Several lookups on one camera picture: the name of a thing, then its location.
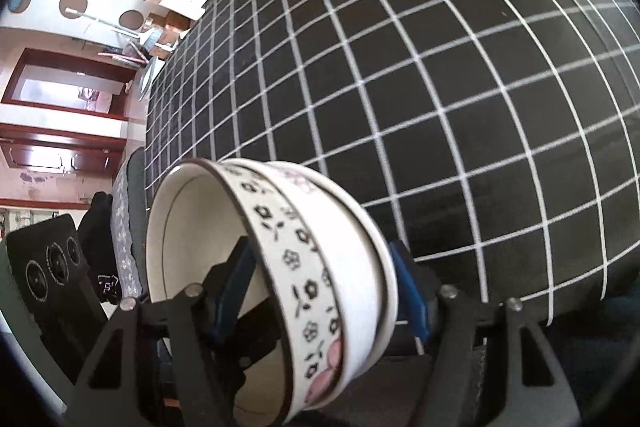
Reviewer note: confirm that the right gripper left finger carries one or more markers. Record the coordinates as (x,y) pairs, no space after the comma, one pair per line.
(119,386)

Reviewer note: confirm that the large white bowl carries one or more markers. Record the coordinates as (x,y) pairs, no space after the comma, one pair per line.
(354,251)

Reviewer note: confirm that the black white grid tablecloth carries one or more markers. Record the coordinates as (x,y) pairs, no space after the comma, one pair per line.
(499,139)

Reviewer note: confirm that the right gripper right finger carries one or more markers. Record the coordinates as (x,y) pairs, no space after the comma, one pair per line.
(493,365)

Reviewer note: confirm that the small patterned ceramic bowl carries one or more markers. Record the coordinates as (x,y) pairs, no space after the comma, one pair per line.
(273,316)

